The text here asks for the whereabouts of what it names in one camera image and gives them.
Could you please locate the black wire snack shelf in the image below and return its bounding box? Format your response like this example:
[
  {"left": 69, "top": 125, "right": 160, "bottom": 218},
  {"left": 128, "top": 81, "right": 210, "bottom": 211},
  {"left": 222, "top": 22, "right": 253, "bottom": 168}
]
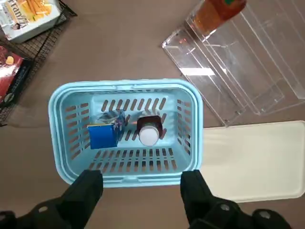
[{"left": 0, "top": 0, "right": 78, "bottom": 127}]

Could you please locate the dark chocolate cookie box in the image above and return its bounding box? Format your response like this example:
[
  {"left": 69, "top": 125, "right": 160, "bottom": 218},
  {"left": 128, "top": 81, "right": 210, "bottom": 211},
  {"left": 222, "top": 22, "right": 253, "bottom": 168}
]
[{"left": 0, "top": 45, "right": 34, "bottom": 109}]

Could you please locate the light blue plastic shopping basket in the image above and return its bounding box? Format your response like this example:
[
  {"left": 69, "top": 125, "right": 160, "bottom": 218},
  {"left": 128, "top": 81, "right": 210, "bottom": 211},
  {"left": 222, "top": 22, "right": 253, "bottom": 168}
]
[{"left": 48, "top": 78, "right": 203, "bottom": 189}]

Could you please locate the white cracker stick box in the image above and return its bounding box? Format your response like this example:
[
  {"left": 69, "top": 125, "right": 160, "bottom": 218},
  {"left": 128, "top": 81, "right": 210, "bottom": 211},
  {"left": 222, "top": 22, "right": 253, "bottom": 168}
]
[{"left": 0, "top": 0, "right": 62, "bottom": 44}]

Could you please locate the cream plastic tray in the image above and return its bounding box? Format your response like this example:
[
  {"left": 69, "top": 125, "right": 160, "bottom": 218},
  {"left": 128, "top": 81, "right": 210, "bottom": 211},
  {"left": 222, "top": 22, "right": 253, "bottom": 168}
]
[{"left": 199, "top": 120, "right": 305, "bottom": 203}]

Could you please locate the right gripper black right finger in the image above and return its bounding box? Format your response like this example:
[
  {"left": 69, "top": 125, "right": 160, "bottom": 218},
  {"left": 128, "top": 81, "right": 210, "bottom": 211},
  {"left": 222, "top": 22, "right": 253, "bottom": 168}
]
[{"left": 180, "top": 169, "right": 294, "bottom": 229}]

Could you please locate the clear acrylic beverage shelf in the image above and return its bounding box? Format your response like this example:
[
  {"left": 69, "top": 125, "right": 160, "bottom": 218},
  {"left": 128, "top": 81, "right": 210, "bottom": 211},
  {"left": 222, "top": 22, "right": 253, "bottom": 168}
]
[{"left": 161, "top": 0, "right": 305, "bottom": 127}]

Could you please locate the amber tea bottle white cap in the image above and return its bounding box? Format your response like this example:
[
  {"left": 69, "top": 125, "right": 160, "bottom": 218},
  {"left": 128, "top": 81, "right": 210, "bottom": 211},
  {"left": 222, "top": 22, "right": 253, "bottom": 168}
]
[
  {"left": 192, "top": 0, "right": 247, "bottom": 36},
  {"left": 136, "top": 115, "right": 164, "bottom": 146}
]

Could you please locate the blue Oreo cookie box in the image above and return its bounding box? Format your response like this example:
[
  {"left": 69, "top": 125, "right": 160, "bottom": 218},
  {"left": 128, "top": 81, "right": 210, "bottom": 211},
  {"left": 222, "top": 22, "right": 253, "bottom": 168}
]
[{"left": 87, "top": 111, "right": 127, "bottom": 150}]

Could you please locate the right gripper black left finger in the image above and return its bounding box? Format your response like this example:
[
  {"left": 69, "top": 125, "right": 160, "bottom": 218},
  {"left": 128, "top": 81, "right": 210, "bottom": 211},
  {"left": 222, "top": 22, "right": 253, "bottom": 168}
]
[{"left": 0, "top": 169, "right": 104, "bottom": 229}]

